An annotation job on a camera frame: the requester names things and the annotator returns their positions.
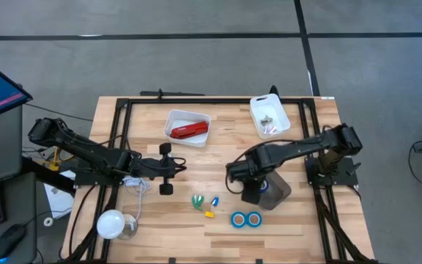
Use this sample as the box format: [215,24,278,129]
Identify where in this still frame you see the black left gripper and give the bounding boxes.
[134,142,187,196]

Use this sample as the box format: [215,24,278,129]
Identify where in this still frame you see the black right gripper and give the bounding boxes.
[226,159,270,205]

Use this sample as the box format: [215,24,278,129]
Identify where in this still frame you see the light blue tape roll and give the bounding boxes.
[245,211,263,228]
[230,211,248,229]

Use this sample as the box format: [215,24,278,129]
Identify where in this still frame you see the red stapler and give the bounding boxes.
[169,120,210,140]

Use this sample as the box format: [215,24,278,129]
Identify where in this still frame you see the white plastic bin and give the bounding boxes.
[163,109,212,149]
[249,93,292,140]

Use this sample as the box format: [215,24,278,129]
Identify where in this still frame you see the clear glass lamp base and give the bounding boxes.
[117,214,139,241]

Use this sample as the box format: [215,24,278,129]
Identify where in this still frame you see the white dome lamp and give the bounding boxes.
[96,209,126,240]

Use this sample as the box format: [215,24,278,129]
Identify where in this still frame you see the white paper sheet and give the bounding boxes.
[44,170,76,220]

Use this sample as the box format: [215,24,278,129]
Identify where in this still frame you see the yellow clamp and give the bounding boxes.
[48,146,64,172]

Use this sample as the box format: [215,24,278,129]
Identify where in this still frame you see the grey side desk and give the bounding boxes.
[0,104,38,264]

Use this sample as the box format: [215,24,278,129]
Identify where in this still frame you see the black computer mouse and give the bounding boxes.
[0,223,27,260]

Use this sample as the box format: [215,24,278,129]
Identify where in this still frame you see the white power cable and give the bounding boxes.
[122,175,153,221]

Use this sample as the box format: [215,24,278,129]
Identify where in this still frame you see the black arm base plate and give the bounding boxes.
[73,170,124,187]
[305,156,359,187]

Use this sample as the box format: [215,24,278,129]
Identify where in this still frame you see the black aluminium table frame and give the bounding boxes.
[59,95,379,264]

